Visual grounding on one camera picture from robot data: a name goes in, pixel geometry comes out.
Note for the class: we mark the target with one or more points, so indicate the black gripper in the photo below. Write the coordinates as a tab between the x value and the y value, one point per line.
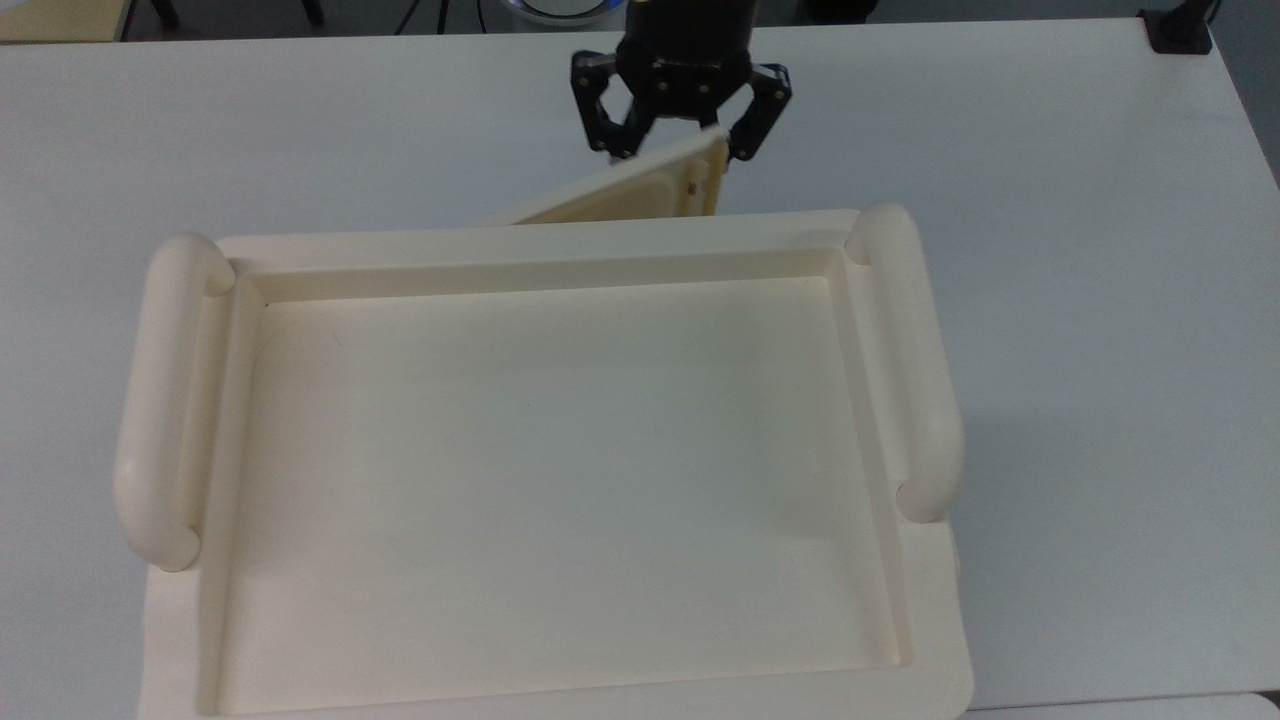
690	50

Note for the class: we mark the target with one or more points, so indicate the cream cabinet door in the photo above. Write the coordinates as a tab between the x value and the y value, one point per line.
640	192

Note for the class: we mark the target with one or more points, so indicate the thin black stand legs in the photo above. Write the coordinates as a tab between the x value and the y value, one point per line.
440	14

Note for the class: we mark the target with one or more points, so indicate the black chair leg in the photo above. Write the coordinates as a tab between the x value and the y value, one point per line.
312	10
165	12

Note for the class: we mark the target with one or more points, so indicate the black table clamp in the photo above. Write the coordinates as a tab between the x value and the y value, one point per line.
1178	28

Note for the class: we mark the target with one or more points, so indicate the yellow wooden table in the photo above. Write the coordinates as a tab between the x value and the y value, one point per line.
55	18

